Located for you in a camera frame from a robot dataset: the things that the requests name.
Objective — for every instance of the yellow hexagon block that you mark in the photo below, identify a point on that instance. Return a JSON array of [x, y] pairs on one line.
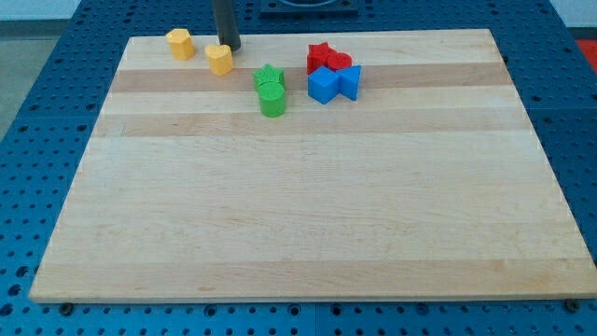
[[180, 42]]

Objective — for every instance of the wooden board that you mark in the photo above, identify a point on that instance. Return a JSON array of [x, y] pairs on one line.
[[431, 186]]

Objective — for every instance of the yellow heart block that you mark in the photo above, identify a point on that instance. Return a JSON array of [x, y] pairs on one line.
[[219, 58]]

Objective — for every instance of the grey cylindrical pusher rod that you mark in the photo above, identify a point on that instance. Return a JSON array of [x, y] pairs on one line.
[[226, 24]]

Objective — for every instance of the green star block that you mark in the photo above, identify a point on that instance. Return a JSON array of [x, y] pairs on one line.
[[267, 74]]

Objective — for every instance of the blue triangle block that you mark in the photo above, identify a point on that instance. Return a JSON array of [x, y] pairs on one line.
[[349, 81]]

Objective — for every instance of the green circle block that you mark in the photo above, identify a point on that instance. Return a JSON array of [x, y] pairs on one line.
[[271, 99]]

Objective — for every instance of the red circle block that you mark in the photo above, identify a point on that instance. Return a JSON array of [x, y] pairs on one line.
[[338, 60]]

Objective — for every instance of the blue cube block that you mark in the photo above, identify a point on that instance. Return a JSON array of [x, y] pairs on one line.
[[323, 85]]

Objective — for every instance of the red star block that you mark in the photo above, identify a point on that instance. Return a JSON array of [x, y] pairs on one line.
[[317, 56]]

